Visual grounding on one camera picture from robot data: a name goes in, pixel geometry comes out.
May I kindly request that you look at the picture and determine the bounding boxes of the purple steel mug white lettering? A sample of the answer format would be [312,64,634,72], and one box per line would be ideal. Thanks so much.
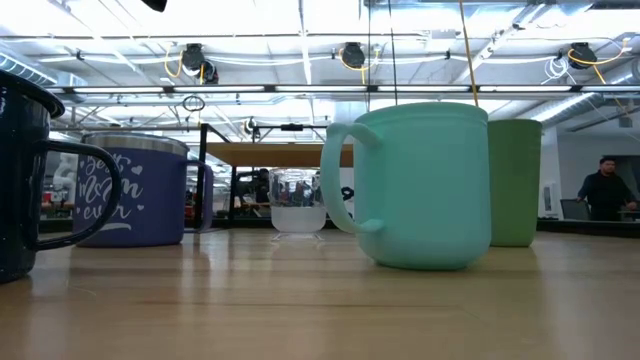
[73,131,216,249]

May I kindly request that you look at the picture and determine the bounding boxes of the navy speckled enamel mug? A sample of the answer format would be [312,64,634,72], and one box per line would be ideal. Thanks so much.
[0,68,124,285]

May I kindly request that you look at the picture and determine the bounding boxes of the clear glass cup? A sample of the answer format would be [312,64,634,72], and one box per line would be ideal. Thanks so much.
[268,167,328,235]

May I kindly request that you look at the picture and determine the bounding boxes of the teal plastic mug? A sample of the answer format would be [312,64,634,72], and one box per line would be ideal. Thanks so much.
[319,101,493,272]

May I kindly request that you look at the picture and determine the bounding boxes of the green plastic cup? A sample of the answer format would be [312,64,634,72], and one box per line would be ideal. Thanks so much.
[487,118,544,249]

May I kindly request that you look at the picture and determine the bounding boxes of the wooden shelf black metal legs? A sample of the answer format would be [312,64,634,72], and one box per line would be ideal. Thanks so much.
[193,122,355,232]

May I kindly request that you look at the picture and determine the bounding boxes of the white humanoid robot figure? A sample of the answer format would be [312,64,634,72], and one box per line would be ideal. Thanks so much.
[51,151,80,205]

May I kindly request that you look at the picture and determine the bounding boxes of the grey office chair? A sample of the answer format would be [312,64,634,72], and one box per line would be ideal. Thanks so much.
[559,198,592,222]

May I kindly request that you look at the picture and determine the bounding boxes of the person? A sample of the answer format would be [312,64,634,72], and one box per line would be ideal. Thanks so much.
[575,155,640,223]

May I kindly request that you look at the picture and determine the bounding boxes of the black ceiling cable reel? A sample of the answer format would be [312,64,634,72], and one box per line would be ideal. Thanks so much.
[179,42,207,72]
[340,41,367,70]
[568,41,599,70]

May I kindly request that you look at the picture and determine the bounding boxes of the black hanging cable ring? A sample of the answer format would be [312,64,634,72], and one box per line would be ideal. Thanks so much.
[181,94,207,113]

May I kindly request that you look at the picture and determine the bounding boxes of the silver ventilation duct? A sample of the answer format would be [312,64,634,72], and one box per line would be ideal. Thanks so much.
[0,51,59,87]

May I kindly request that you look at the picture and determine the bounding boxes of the black hanging cable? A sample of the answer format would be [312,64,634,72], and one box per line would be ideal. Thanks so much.
[387,0,400,107]

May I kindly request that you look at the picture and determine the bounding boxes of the yellow hanging cable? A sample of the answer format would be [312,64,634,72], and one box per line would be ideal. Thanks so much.
[458,0,480,108]

